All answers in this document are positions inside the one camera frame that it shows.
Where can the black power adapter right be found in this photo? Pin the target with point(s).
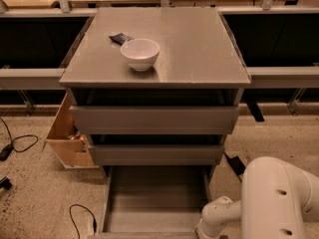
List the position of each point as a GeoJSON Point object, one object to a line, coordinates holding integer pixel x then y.
{"type": "Point", "coordinates": [236, 164]}

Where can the white ceramic bowl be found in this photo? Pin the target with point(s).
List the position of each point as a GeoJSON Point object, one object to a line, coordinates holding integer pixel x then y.
{"type": "Point", "coordinates": [140, 54]}

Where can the wooden box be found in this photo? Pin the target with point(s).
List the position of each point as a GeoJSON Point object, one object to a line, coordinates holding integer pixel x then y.
{"type": "Point", "coordinates": [70, 147]}

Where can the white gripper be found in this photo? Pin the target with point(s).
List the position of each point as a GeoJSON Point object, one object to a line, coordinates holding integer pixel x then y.
{"type": "Point", "coordinates": [203, 231]}

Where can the black object left edge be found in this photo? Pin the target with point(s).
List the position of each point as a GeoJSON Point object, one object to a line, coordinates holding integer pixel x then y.
{"type": "Point", "coordinates": [5, 183]}

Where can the grey drawer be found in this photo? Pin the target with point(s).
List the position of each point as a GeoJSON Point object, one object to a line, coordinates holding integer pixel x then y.
{"type": "Point", "coordinates": [156, 154]}
{"type": "Point", "coordinates": [153, 202]}
{"type": "Point", "coordinates": [155, 120]}

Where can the grey metal rail frame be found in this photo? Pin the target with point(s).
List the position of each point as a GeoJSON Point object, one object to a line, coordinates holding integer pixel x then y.
{"type": "Point", "coordinates": [47, 79]}

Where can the grey top drawer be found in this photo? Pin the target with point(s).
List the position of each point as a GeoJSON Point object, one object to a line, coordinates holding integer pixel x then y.
{"type": "Point", "coordinates": [155, 120]}

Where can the dark blue snack packet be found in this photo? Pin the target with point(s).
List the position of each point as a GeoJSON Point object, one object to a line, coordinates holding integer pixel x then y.
{"type": "Point", "coordinates": [120, 38]}

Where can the grey middle drawer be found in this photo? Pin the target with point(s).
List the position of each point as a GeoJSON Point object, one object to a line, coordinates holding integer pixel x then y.
{"type": "Point", "coordinates": [156, 154]}

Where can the grey drawer cabinet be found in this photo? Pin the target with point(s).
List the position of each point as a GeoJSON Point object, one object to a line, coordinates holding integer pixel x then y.
{"type": "Point", "coordinates": [197, 66]}

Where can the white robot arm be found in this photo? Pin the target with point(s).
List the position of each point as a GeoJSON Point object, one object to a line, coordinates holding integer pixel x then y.
{"type": "Point", "coordinates": [277, 198]}

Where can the grey bottom drawer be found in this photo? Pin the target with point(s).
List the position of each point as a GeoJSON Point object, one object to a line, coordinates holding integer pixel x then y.
{"type": "Point", "coordinates": [153, 202]}

